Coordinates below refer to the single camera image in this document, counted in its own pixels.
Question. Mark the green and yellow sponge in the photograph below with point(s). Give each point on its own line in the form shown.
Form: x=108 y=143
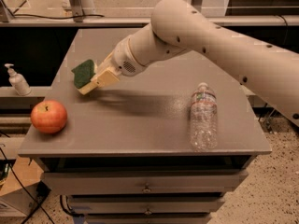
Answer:
x=83 y=74

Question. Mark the grey drawer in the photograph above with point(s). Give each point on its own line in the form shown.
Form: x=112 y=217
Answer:
x=146 y=204
x=101 y=183
x=150 y=219

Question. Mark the clear plastic water bottle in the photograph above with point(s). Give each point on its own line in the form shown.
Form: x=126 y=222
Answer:
x=203 y=118

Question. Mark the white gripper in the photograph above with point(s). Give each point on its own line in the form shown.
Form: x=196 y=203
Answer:
x=121 y=61

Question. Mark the white pump soap dispenser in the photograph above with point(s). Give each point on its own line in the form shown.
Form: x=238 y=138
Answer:
x=17 y=81

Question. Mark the middle grey drawer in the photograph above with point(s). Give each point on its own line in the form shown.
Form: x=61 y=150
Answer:
x=146 y=204

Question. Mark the red apple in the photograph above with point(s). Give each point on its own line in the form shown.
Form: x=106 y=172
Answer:
x=49 y=116

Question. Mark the cardboard box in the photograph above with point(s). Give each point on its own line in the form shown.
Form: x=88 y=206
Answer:
x=19 y=191

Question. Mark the bottom grey drawer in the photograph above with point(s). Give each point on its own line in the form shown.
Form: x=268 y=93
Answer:
x=150 y=219

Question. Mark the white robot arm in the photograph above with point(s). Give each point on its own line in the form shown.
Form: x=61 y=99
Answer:
x=175 y=26

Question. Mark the left metal bracket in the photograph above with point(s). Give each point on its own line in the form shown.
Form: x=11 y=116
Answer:
x=77 y=10

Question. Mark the grey drawer cabinet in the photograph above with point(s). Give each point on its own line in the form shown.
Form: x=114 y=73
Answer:
x=142 y=124

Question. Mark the top grey drawer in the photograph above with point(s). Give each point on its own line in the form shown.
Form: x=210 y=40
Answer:
x=101 y=183

